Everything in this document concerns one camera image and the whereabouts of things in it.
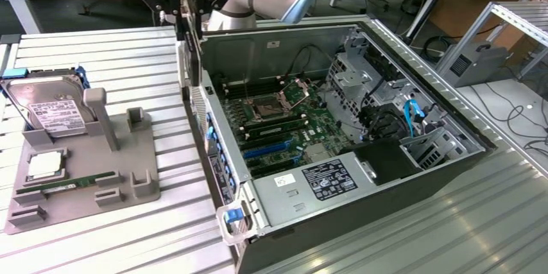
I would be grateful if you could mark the graphics card with metal bracket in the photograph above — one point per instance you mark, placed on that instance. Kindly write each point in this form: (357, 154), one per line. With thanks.
(195, 62)

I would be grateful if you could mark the metal socket cover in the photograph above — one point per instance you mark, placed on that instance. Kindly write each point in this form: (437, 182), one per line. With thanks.
(295, 92)

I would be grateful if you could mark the CPU socket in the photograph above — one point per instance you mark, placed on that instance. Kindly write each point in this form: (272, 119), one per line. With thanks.
(267, 108)

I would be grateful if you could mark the metal drive cage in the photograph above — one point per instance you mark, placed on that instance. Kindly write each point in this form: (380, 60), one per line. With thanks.
(351, 78)

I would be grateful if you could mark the hard disk in blue caddy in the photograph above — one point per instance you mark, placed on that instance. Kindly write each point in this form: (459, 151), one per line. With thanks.
(51, 107)

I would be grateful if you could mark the black slanted pole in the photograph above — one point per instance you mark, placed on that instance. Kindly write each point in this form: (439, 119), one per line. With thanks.
(432, 1)

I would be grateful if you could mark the black RAM stick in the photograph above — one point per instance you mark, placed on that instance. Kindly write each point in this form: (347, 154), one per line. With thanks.
(273, 130)

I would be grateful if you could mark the green motherboard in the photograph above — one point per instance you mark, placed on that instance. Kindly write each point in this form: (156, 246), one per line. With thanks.
(316, 120)

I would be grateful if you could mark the grey parts rack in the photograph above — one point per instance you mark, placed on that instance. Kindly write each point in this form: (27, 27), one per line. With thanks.
(128, 165)

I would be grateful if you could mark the silver chipset heatsink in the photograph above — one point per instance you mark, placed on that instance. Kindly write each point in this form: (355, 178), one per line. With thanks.
(317, 153)

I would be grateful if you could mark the silver CPU chip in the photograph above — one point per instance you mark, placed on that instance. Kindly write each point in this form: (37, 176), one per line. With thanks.
(43, 165)

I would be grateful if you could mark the green RAM stick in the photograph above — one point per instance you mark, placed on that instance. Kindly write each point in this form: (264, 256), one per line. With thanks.
(76, 181)

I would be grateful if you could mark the grey computer tower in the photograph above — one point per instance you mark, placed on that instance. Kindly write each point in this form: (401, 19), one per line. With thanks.
(484, 68)

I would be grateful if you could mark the grey power supply unit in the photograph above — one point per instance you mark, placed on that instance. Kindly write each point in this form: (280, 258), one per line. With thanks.
(291, 197)

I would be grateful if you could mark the metal disk bay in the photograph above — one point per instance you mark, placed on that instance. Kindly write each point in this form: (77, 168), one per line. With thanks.
(436, 149)

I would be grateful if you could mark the blue case latch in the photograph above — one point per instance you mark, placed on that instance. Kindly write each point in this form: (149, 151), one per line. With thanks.
(233, 216)

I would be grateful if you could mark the open black PC case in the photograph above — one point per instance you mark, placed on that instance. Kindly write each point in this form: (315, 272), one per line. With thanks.
(385, 216)

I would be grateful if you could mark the aluminium profile frame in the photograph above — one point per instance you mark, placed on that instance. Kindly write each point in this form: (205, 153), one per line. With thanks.
(527, 14)

